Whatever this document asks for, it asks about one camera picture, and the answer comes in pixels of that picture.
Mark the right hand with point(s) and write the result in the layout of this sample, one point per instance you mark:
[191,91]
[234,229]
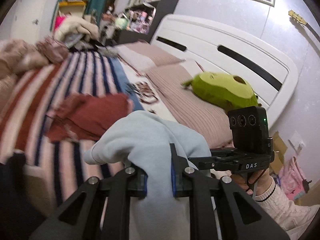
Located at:
[252,182]

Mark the pink beige duvet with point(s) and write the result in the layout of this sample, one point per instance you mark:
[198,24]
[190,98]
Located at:
[18,56]

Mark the pink ribbed pillow near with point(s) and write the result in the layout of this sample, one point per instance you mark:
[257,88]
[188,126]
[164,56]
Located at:
[189,110]

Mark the cardboard box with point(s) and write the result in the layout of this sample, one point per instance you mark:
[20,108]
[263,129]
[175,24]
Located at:
[280,149]

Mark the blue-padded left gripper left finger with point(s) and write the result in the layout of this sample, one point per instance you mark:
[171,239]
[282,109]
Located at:
[98,209]

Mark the yellow small cabinet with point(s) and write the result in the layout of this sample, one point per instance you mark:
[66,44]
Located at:
[73,7]

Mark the cream blanket pile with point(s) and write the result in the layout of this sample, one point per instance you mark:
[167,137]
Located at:
[76,25]

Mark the light blue hoodie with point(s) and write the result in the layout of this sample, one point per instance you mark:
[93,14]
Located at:
[144,139]

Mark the pink ribbed pillow far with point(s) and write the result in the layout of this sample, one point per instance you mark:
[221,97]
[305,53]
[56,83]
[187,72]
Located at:
[141,56]

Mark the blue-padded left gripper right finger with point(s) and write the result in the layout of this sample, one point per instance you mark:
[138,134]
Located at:
[219,208]

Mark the pink bag on floor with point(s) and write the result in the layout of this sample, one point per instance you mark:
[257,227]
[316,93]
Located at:
[292,180]

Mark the dark red garment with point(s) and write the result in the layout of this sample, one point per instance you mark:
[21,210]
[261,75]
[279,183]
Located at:
[87,117]

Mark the striped bed sheet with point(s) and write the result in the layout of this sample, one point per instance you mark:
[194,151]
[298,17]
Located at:
[24,123]

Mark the black navy clothes pile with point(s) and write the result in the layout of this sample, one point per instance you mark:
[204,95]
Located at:
[25,200]

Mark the white knit right sleeve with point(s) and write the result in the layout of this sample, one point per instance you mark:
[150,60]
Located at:
[292,218]

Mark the white bed headboard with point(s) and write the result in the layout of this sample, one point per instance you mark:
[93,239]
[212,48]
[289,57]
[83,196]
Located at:
[218,47]

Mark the pink shiny handbag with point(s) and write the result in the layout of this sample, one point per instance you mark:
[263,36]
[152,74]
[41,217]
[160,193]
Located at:
[55,51]

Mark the pink ribbed pillow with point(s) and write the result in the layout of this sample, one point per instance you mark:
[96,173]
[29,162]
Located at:
[141,56]
[189,110]

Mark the dark tall bookshelf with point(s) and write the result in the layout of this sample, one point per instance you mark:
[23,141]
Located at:
[135,20]

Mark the black camera box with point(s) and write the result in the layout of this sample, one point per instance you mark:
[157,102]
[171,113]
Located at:
[249,130]

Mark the yellow guitar on wall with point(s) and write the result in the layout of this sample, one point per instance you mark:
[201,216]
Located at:
[303,22]

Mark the green avocado plush toy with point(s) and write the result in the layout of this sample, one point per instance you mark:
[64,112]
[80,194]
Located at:
[226,91]

